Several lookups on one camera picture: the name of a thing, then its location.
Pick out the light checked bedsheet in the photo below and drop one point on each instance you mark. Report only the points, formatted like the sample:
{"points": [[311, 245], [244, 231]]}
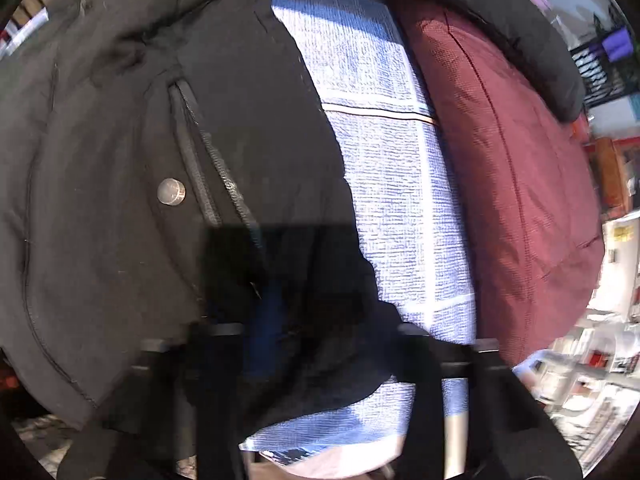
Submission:
{"points": [[390, 185]]}

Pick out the purple container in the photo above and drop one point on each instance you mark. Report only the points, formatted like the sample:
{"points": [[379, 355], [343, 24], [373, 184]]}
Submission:
{"points": [[617, 44]]}

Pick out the brown wooden box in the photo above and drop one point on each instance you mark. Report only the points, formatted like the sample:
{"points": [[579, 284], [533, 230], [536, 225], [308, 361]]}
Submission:
{"points": [[611, 175]]}

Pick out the black jacket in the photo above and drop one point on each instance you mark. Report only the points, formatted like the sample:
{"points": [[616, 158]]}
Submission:
{"points": [[125, 135]]}

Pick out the maroon quilted jacket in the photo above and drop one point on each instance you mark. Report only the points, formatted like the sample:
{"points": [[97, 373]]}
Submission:
{"points": [[500, 160]]}

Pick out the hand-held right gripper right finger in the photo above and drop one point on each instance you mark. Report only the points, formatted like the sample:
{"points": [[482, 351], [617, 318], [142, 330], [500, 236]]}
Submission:
{"points": [[425, 362]]}

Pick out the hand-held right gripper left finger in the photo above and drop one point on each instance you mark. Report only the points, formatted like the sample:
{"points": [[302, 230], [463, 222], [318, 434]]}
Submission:
{"points": [[261, 340]]}

